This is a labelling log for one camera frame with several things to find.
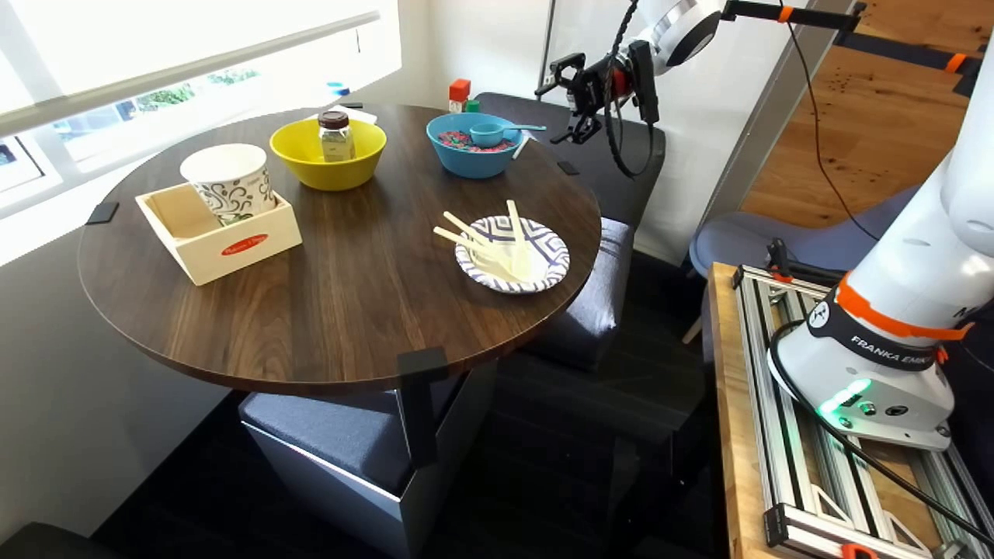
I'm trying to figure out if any white window frame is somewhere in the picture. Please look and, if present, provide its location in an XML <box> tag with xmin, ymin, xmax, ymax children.
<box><xmin>0</xmin><ymin>0</ymin><xmax>388</xmax><ymax>142</ymax></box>

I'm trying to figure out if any colourful cereal heap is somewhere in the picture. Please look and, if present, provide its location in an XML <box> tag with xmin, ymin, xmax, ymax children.
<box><xmin>434</xmin><ymin>127</ymin><xmax>518</xmax><ymax>158</ymax></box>

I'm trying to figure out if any black boom cable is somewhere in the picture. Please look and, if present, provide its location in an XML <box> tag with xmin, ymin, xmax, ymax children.
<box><xmin>783</xmin><ymin>19</ymin><xmax>885</xmax><ymax>246</ymax></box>

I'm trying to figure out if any cream plastic fork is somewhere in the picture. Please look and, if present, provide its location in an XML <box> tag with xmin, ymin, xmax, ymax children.
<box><xmin>428</xmin><ymin>222</ymin><xmax>512</xmax><ymax>279</ymax></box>

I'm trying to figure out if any cream wooden box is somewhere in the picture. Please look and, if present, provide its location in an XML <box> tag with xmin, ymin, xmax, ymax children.
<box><xmin>132</xmin><ymin>179</ymin><xmax>307</xmax><ymax>289</ymax></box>

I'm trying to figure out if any wooden mounting board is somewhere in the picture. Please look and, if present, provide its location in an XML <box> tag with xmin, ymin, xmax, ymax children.
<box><xmin>703</xmin><ymin>257</ymin><xmax>795</xmax><ymax>559</ymax></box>

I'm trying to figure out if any glass jar with dark lid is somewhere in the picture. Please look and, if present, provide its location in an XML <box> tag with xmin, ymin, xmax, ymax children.
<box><xmin>312</xmin><ymin>104</ymin><xmax>358</xmax><ymax>164</ymax></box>

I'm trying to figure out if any black camera boom with clamps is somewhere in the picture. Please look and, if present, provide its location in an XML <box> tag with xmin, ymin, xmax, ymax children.
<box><xmin>721</xmin><ymin>0</ymin><xmax>994</xmax><ymax>98</ymax></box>

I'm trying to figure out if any blue measuring cup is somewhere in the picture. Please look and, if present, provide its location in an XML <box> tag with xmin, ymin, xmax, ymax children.
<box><xmin>462</xmin><ymin>116</ymin><xmax>549</xmax><ymax>149</ymax></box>

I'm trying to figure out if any grey upholstered chair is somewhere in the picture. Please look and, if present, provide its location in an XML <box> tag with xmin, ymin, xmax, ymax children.
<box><xmin>687</xmin><ymin>183</ymin><xmax>931</xmax><ymax>286</ymax></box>

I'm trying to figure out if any aluminium profile frame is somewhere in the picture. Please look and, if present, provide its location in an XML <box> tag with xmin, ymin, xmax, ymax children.
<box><xmin>729</xmin><ymin>261</ymin><xmax>994</xmax><ymax>559</ymax></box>

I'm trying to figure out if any cream plastic knife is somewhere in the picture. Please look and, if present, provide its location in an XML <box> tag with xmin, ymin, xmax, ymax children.
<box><xmin>503</xmin><ymin>196</ymin><xmax>531</xmax><ymax>279</ymax></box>

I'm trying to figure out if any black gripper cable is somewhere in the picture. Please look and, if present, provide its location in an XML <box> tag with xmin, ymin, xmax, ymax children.
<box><xmin>603</xmin><ymin>0</ymin><xmax>667</xmax><ymax>179</ymax></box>

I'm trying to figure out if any cream plastic spoon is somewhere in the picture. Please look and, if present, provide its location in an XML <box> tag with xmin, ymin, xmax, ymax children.
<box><xmin>440</xmin><ymin>207</ymin><xmax>512</xmax><ymax>265</ymax></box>

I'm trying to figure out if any blue patterned paper plate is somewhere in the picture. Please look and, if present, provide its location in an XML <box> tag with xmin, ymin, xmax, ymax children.
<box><xmin>450</xmin><ymin>211</ymin><xmax>575</xmax><ymax>299</ymax></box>

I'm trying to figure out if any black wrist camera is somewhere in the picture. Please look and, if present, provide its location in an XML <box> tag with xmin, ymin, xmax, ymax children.
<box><xmin>619</xmin><ymin>38</ymin><xmax>665</xmax><ymax>131</ymax></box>

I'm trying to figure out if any blue bowl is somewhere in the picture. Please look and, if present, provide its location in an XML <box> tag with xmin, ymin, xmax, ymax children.
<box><xmin>423</xmin><ymin>108</ymin><xmax>529</xmax><ymax>183</ymax></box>

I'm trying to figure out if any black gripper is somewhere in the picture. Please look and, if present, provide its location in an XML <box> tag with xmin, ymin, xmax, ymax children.
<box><xmin>531</xmin><ymin>50</ymin><xmax>641</xmax><ymax>145</ymax></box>

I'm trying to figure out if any black table leg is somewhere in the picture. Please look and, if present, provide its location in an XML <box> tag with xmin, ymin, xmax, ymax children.
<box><xmin>394</xmin><ymin>347</ymin><xmax>450</xmax><ymax>471</ymax></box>

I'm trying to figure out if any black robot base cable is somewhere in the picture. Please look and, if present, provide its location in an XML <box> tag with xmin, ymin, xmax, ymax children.
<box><xmin>765</xmin><ymin>316</ymin><xmax>994</xmax><ymax>553</ymax></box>

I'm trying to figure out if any dark upholstered sofa seat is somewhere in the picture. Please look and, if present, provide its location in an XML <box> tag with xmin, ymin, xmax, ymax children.
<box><xmin>470</xmin><ymin>89</ymin><xmax>667</xmax><ymax>376</ymax></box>

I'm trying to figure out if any yellow bowl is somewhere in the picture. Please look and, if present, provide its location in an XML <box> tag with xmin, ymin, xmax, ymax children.
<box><xmin>266</xmin><ymin>116</ymin><xmax>390</xmax><ymax>196</ymax></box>

